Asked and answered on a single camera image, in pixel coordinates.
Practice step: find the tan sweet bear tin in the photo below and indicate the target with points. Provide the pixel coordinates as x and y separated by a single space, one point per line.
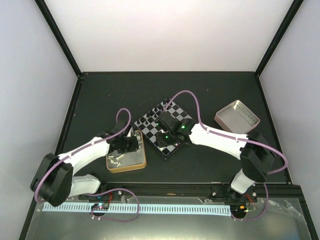
117 162

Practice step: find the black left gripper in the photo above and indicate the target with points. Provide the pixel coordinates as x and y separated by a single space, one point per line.
134 146

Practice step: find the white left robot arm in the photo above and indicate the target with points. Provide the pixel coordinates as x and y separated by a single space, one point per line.
56 180

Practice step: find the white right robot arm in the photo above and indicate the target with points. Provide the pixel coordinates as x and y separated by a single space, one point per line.
255 158

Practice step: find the black aluminium rail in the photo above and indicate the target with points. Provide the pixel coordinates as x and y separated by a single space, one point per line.
219 191

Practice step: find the black corner frame post right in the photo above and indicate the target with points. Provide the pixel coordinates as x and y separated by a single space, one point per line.
283 27

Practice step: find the black corner frame post left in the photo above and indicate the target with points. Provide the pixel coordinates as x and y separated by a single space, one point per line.
46 13

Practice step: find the black and white chessboard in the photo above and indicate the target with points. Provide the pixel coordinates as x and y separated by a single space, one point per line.
167 116

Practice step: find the black corner frame post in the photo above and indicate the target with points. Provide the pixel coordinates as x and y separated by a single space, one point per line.
46 13
283 27

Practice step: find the white slotted cable duct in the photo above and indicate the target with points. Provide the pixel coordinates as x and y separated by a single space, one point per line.
131 208

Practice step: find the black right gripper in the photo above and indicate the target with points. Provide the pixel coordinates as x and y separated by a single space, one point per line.
161 142

